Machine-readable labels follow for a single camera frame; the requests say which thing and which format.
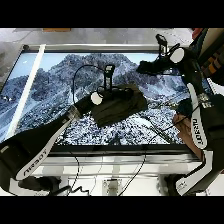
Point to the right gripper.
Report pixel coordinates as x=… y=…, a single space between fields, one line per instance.
x=157 y=67

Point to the black pants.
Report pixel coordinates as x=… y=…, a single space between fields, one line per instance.
x=123 y=106

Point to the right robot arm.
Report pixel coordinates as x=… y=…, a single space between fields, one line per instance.
x=196 y=126

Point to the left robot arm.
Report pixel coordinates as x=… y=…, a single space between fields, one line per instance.
x=40 y=140

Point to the heap of clothes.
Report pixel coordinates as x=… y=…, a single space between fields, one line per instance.
x=215 y=63

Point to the brown garment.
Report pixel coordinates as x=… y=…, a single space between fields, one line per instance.
x=186 y=136

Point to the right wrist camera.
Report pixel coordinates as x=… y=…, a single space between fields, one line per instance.
x=162 y=43

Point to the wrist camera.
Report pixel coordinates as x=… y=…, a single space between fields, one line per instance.
x=162 y=43
x=109 y=76

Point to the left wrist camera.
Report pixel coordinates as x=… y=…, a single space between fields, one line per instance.
x=109 y=76

